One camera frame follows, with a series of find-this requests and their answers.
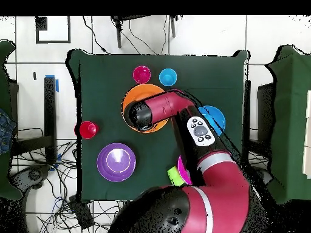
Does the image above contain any large orange bowl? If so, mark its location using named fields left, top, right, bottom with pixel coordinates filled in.
left=121, top=83, right=169, bottom=134

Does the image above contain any green cup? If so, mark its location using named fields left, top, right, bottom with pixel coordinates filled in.
left=166, top=165, right=185, bottom=187

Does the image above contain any large magenta bowl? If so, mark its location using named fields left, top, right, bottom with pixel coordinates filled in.
left=177, top=155, right=193, bottom=186

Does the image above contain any blue cup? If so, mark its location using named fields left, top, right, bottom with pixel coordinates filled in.
left=159, top=68, right=178, bottom=87

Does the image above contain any crimson pink cup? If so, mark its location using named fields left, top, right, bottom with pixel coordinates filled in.
left=132, top=65, right=152, bottom=85

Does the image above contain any purple bowl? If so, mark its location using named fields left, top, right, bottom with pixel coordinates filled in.
left=97, top=143, right=137, bottom=183

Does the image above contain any dark green tablecloth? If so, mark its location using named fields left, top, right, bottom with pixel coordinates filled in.
left=65, top=48, right=251, bottom=202

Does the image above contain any blue bowl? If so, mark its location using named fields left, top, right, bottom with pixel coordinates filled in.
left=197, top=105, right=226, bottom=137

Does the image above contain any red cup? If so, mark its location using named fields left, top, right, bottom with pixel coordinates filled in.
left=73, top=121, right=100, bottom=140

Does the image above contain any dark metal legged stand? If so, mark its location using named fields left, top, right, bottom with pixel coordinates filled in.
left=110, top=15, right=179, bottom=49

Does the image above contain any blue tape strip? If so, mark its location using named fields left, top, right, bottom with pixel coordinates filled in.
left=45, top=74, right=60, bottom=93

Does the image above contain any black metal bar stand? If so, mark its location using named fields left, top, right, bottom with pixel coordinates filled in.
left=12, top=76, right=57, bottom=164

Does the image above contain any black power strip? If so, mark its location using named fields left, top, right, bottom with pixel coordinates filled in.
left=68, top=195, right=95, bottom=230

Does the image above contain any green cloth covered table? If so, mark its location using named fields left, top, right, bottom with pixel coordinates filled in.
left=0, top=39, right=24, bottom=201
left=264, top=44, right=311, bottom=204

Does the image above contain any blue denim fabric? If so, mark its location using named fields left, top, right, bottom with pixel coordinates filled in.
left=0, top=108, right=17, bottom=155

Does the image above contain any white box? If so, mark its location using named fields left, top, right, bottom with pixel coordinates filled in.
left=302, top=89, right=311, bottom=179

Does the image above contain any black cable with plug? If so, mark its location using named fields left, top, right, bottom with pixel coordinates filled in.
left=81, top=15, right=109, bottom=54

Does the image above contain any tangle of black cables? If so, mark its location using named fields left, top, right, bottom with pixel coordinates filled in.
left=12, top=127, right=127, bottom=233

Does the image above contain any grey square floor frame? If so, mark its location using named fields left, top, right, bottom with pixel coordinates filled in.
left=35, top=16, right=72, bottom=44

